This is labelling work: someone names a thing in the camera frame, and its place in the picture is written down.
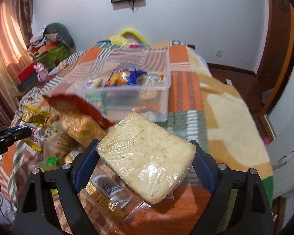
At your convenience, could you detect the red-topped fried snack bag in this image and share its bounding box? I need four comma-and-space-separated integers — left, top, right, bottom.
43, 94, 113, 147

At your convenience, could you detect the pale cracker block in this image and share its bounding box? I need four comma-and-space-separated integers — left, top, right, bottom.
96, 112, 196, 204

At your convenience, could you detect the yellow foil snack packet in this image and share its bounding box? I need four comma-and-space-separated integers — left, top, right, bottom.
19, 103, 59, 152

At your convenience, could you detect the red gift box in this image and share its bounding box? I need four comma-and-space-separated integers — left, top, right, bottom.
14, 62, 37, 92

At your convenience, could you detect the barcode clear snack packet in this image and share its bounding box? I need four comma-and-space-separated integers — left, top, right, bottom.
83, 167, 150, 224

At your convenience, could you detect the pink plush toy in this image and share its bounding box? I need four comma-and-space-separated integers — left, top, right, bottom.
33, 62, 49, 82

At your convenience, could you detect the white sticker cabinet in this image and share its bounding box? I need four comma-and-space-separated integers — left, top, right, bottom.
267, 67, 294, 198

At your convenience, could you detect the green box clutter pile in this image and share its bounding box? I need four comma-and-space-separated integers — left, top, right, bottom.
26, 22, 76, 71

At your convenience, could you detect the patchwork orange green blanket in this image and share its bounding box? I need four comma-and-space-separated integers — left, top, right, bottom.
0, 39, 275, 235

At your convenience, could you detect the pink orange curtain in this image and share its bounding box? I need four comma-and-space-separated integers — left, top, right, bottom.
0, 0, 33, 127

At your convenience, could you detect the clear plastic storage bin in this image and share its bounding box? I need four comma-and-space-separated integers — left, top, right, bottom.
44, 46, 172, 122

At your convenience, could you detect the blue chips packet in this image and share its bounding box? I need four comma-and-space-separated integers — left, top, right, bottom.
104, 68, 147, 87

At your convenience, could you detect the brown wooden wardrobe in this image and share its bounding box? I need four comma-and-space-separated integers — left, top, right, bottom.
257, 0, 294, 141

